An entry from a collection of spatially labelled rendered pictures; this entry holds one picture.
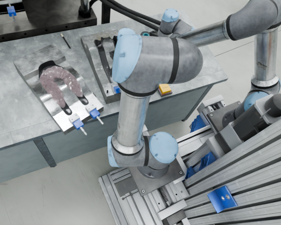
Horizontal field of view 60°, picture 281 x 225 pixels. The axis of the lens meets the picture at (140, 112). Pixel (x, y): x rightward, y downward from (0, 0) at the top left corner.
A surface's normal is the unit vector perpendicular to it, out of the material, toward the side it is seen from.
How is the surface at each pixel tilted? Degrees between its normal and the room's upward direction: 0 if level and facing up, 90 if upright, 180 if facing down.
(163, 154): 8
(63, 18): 0
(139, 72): 70
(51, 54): 0
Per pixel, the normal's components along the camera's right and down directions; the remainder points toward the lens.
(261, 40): -0.67, 0.64
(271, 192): -0.88, 0.33
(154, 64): 0.15, 0.41
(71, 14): 0.16, -0.45
